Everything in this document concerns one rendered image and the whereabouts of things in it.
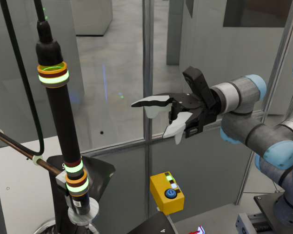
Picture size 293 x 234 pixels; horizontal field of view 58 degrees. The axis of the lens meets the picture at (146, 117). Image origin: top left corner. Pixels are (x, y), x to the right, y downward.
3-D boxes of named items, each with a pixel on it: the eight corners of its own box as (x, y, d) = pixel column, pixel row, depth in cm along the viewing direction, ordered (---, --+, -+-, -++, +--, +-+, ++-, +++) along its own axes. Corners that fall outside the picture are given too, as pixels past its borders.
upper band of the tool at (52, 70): (36, 84, 42) (31, 67, 40) (57, 74, 44) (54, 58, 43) (53, 92, 40) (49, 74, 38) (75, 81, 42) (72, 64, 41)
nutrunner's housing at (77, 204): (73, 220, 62) (21, 21, 36) (85, 208, 65) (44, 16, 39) (85, 229, 60) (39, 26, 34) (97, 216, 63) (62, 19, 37)
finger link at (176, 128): (175, 159, 54) (190, 133, 60) (177, 136, 50) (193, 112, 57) (161, 153, 55) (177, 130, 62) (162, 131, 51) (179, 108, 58)
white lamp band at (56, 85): (35, 82, 41) (34, 78, 41) (56, 73, 44) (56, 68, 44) (53, 90, 39) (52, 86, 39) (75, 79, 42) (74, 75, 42)
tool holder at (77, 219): (56, 211, 61) (47, 183, 56) (78, 191, 66) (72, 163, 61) (83, 231, 57) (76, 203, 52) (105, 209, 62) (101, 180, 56)
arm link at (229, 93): (241, 89, 63) (217, 76, 69) (227, 94, 61) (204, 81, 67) (235, 115, 67) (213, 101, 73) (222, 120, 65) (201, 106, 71)
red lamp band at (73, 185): (61, 181, 54) (60, 177, 54) (77, 168, 57) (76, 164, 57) (76, 191, 52) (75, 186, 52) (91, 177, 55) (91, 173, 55)
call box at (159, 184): (149, 191, 127) (149, 176, 120) (168, 185, 129) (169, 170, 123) (162, 218, 114) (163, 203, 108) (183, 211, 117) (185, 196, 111)
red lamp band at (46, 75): (32, 73, 40) (31, 69, 40) (55, 64, 43) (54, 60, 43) (51, 81, 38) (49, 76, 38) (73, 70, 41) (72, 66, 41)
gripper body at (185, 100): (183, 140, 61) (222, 124, 66) (187, 109, 56) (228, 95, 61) (165, 123, 67) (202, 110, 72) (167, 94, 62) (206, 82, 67)
